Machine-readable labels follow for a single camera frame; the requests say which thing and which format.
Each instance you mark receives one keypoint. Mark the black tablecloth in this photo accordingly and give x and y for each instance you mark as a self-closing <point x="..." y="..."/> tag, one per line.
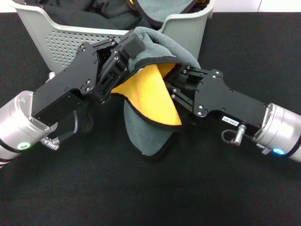
<point x="150" y="193"/>

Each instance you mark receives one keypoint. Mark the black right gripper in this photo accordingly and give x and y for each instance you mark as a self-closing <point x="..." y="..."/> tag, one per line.
<point x="223" y="99"/>

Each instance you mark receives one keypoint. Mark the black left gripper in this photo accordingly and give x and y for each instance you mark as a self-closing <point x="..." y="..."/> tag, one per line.
<point x="65" y="87"/>

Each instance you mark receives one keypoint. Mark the black cloth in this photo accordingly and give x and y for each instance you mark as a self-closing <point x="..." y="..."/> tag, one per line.
<point x="82" y="20"/>

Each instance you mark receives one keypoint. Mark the grey and yellow towel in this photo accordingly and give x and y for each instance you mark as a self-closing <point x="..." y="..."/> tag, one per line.
<point x="145" y="94"/>

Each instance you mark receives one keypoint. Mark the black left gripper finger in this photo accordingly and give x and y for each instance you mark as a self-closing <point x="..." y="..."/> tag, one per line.
<point x="134" y="47"/>

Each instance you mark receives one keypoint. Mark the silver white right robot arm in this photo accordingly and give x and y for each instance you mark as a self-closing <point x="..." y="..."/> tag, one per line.
<point x="282" y="127"/>

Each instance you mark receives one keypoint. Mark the grey perforated storage box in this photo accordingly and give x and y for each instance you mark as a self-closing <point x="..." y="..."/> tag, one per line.
<point x="70" y="40"/>

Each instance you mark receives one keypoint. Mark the dark charcoal cloth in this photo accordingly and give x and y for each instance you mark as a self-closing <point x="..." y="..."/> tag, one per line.
<point x="117" y="14"/>

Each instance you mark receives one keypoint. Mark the grey towel with black trim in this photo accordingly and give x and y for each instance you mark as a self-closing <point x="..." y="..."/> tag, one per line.
<point x="162" y="9"/>

